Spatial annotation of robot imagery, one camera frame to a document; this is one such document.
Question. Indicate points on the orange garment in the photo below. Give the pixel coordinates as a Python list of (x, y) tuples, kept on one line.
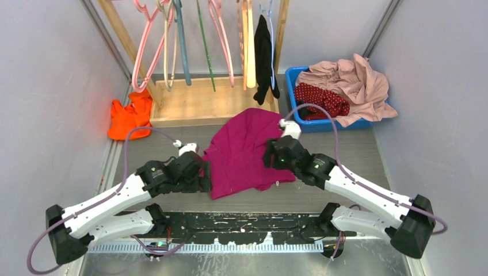
[(123, 119)]

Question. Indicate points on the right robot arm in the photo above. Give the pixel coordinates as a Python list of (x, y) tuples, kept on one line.
[(406, 223)]

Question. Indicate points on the black skirt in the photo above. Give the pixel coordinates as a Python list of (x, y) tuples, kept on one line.
[(263, 61)]

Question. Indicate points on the aluminium rail frame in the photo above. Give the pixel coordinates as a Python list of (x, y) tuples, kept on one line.
[(267, 245)]

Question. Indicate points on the pink garment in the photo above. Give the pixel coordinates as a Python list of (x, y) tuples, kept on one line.
[(365, 89)]

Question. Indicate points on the magenta skirt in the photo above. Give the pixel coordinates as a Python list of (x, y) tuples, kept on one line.
[(235, 154)]

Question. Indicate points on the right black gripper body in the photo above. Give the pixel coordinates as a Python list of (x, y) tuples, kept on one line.
[(278, 163)]

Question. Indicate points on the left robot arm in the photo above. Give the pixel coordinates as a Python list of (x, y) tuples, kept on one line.
[(75, 229)]

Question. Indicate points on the light wooden hanger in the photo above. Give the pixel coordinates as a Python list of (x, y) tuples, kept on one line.
[(251, 63)]

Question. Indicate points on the light blue hanger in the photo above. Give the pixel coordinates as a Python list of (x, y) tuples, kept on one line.
[(268, 13)]

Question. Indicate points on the cream hanger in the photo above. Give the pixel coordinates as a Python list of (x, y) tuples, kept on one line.
[(168, 10)]

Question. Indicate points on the green hanger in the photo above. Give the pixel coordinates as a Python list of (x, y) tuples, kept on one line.
[(207, 56)]

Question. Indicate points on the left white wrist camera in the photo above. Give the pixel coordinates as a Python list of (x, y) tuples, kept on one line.
[(185, 147)]

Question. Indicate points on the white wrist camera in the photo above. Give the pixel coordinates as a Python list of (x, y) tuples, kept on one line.
[(290, 128), (185, 147)]

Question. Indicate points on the teal blue hanger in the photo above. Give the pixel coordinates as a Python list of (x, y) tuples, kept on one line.
[(182, 41)]

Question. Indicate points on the wooden hanger rack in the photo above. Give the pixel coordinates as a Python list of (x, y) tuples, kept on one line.
[(196, 104)]

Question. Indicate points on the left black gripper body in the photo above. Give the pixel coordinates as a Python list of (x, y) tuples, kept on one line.
[(196, 184)]

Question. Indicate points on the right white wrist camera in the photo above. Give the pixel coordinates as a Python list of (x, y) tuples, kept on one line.
[(290, 128)]

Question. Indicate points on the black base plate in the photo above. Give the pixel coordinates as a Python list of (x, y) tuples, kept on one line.
[(242, 228)]

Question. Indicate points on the blue plastic bin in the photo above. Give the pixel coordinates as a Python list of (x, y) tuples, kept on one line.
[(316, 125)]

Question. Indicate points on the red dotted garment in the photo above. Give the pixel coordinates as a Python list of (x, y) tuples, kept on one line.
[(334, 104)]

